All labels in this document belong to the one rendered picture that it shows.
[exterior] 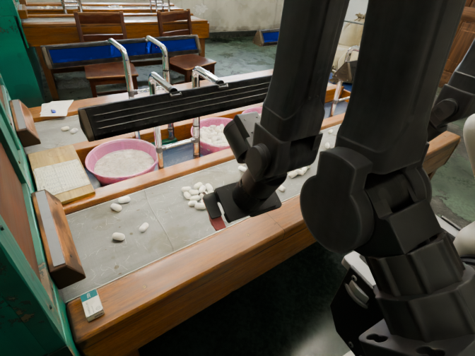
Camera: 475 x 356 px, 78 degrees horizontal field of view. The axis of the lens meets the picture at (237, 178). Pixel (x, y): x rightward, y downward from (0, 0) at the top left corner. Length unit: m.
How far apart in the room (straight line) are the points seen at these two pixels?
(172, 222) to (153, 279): 0.22
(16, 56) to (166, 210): 2.75
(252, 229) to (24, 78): 3.03
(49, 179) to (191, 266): 0.59
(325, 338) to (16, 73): 3.32
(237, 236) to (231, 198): 0.37
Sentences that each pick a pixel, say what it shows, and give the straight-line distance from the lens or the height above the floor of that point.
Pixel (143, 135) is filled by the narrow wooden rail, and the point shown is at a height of 0.75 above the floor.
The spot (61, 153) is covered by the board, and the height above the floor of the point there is 0.78.
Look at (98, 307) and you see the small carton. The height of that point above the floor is 0.78.
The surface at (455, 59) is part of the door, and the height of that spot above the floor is 0.41.
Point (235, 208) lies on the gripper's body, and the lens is 0.51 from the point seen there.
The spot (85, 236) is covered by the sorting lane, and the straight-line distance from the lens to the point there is 0.96.
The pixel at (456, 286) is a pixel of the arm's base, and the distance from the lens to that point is 0.29.
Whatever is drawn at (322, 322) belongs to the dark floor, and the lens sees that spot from 1.67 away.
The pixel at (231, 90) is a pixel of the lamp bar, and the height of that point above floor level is 1.09.
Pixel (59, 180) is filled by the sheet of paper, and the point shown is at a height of 0.78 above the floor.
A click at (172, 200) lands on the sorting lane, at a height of 0.74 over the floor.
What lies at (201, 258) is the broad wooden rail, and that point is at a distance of 0.82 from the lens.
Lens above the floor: 1.42
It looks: 38 degrees down
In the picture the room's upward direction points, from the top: 5 degrees clockwise
